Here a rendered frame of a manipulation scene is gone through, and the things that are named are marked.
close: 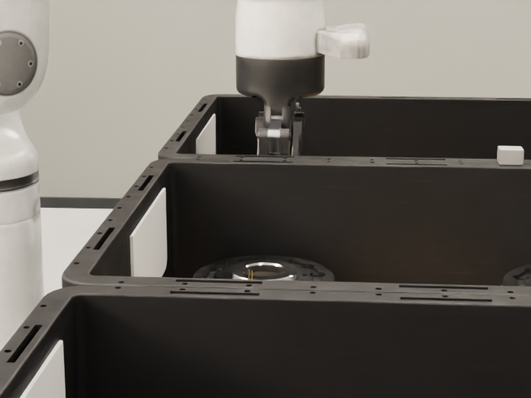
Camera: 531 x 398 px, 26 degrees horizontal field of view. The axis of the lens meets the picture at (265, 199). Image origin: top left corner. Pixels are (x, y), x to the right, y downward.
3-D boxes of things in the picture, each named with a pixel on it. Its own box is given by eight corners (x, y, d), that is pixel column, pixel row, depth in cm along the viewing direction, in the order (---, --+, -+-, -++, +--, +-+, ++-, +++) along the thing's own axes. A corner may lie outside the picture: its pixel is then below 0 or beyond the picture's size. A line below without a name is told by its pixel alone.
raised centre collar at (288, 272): (223, 287, 80) (223, 278, 80) (236, 265, 84) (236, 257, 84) (293, 290, 79) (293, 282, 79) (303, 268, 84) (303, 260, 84)
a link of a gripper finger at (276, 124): (263, 106, 95) (264, 130, 96) (257, 133, 91) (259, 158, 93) (291, 106, 95) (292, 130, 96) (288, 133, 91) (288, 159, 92)
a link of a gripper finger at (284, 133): (257, 125, 92) (260, 187, 96) (255, 137, 91) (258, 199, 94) (291, 125, 92) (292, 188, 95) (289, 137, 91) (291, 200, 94)
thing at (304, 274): (178, 303, 78) (178, 295, 78) (209, 259, 87) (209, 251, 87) (325, 312, 76) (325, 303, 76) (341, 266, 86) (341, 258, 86)
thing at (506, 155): (498, 165, 85) (499, 149, 85) (496, 160, 87) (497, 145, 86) (523, 165, 85) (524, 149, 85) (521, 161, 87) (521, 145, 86)
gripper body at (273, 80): (241, 39, 101) (242, 144, 103) (229, 51, 93) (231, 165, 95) (326, 39, 100) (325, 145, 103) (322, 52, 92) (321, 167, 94)
